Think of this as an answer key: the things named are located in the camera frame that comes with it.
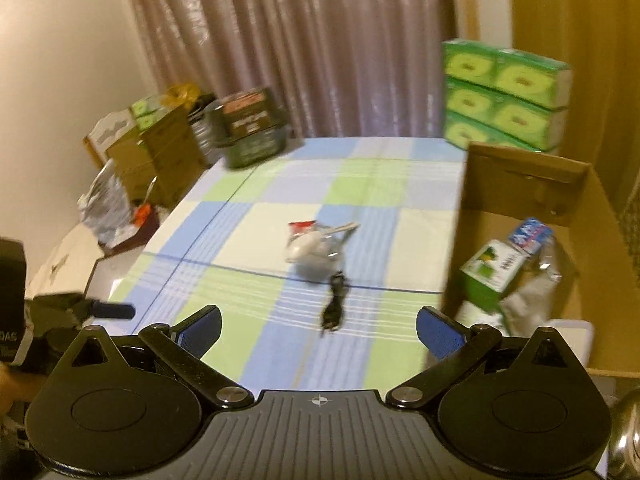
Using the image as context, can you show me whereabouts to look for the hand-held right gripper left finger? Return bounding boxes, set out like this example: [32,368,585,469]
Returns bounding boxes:
[69,304,254,408]

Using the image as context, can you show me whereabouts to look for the green tissue packs in box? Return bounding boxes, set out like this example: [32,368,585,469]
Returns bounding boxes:
[128,92,169,129]

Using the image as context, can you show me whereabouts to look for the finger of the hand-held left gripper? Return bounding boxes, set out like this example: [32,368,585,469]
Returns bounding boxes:
[75,297,137,321]

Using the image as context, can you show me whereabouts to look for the dark green plastic container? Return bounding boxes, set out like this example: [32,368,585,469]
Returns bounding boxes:
[205,86,292,169]

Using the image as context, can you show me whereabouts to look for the shiny foil packet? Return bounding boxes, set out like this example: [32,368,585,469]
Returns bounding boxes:
[500,280,564,337]

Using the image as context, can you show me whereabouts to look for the wooden door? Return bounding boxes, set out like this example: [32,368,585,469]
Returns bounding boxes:
[505,0,640,281]

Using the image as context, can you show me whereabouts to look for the light wooden strip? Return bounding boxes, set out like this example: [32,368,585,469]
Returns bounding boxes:
[462,0,482,42]

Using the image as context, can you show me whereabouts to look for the checked tablecloth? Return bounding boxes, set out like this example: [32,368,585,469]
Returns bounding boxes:
[87,136,469,396]

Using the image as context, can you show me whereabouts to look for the yellow plastic bag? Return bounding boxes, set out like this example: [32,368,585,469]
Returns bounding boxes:
[161,83,199,109]

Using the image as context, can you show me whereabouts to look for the metal kettle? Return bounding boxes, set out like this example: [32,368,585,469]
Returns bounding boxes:
[606,394,640,480]

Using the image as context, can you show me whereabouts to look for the low brown cardboard box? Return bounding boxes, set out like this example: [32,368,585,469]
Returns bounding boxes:
[104,127,157,207]

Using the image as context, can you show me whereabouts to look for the white chair back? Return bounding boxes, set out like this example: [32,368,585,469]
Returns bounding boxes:
[81,110,139,169]

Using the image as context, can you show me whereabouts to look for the white flat box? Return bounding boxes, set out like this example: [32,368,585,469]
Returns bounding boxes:
[25,220,162,307]

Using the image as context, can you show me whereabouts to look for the metal bucket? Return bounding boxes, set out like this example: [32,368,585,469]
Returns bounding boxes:
[187,92,227,162]

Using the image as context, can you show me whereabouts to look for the pink curtain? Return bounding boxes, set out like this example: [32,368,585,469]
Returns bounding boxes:
[120,0,458,141]

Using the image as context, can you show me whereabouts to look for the crumpled clear plastic bag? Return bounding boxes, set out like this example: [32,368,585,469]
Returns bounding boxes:
[76,160,137,247]

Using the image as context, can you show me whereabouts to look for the green and white box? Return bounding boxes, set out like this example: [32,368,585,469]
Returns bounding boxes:
[457,239,529,314]

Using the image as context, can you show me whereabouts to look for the black cable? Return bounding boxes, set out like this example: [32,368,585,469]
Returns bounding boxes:
[319,270,349,334]

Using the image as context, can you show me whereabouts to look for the tall brown cardboard box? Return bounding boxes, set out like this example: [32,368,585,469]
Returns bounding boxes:
[141,105,209,207]

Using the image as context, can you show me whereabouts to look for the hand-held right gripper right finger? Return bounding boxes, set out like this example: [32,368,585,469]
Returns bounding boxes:
[385,305,577,409]

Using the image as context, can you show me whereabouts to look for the clear plastic bag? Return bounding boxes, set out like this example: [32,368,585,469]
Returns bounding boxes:
[284,220,362,284]
[76,160,137,247]

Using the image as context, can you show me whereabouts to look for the blue and white packet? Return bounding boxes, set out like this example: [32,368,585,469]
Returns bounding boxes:
[506,216,557,257]

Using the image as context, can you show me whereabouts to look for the stack of green tissue packs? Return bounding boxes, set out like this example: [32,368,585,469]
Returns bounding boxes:
[440,38,574,154]

